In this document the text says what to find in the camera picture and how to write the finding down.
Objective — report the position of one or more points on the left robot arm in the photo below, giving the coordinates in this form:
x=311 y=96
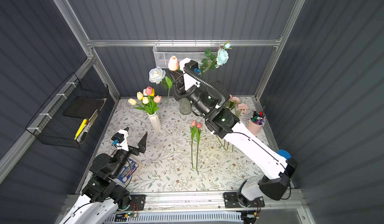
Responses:
x=103 y=195

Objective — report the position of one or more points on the blue illustrated book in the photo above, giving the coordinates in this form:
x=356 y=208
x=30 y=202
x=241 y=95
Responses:
x=129 y=169

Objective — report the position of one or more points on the black wire wall basket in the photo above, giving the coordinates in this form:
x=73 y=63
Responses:
x=68 y=117

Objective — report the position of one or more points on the white rose stem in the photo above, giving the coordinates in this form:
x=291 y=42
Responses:
x=158 y=76

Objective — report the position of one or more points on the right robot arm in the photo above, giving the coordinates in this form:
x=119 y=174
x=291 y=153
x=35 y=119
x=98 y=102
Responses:
x=209 y=102

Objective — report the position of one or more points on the pink pen bucket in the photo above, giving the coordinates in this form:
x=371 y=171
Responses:
x=256 y=121

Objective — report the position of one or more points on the large pink rose stem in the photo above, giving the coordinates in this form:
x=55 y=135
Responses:
x=233 y=102

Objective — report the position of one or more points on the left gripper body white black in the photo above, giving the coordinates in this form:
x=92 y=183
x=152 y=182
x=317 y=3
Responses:
x=130 y=147

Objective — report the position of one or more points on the white mesh wall basket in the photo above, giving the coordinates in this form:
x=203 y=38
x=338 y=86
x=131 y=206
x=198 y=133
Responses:
x=192 y=49

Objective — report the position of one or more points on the yellow marker in basket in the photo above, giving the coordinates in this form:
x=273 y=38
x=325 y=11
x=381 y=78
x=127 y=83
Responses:
x=81 y=128

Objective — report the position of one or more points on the single pink tulip stem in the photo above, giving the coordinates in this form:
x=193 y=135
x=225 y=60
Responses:
x=193 y=130

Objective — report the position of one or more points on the tulip bouquet pink and yellow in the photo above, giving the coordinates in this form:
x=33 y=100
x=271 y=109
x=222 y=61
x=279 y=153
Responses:
x=146 y=101

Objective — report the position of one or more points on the clear jar blue lid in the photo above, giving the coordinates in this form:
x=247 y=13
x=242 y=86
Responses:
x=284 y=154

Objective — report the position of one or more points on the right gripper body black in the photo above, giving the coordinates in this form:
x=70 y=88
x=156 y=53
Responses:
x=178 y=82

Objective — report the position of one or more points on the pink carnation stem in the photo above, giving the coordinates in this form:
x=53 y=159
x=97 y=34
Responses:
x=226 y=145

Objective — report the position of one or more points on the pale pink rose stem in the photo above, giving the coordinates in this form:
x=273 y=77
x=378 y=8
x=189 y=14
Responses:
x=241 y=109

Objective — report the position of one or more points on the light blue rose stem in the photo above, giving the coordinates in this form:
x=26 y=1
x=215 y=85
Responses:
x=214 y=61

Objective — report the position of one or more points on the white ribbed ceramic vase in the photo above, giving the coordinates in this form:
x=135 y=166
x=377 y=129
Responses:
x=155 y=122

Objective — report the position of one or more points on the clear ribbed glass vase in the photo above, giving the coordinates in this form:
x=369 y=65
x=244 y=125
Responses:
x=185 y=106

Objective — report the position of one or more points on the black notebook in basket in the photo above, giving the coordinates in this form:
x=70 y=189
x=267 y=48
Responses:
x=83 y=107

